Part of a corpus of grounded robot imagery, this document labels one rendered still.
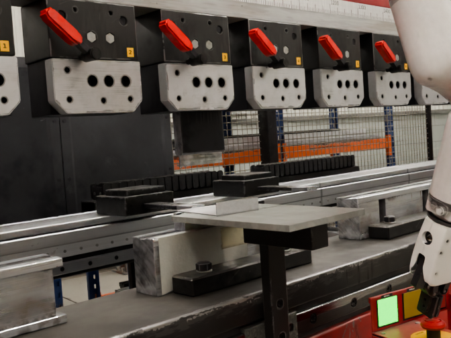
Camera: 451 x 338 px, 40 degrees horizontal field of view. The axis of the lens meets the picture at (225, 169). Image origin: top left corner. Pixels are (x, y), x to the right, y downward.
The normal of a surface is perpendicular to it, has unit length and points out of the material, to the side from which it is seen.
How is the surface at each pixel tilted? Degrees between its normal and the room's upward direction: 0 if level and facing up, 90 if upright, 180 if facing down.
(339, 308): 90
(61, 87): 90
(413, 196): 90
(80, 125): 90
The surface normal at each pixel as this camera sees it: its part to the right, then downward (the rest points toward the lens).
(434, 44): -0.38, 0.01
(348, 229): -0.73, 0.08
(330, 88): 0.68, 0.00
